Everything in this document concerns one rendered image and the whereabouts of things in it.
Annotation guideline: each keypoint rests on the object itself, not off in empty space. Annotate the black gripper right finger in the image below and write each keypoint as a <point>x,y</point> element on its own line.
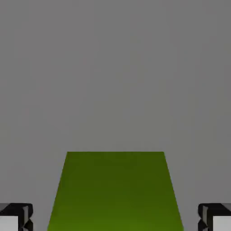
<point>216,211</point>

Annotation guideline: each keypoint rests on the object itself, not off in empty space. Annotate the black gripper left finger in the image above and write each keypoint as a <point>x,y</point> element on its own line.
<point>14,211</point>

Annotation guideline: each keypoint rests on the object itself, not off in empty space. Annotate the small green cube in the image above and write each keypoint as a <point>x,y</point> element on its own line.
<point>115,194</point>

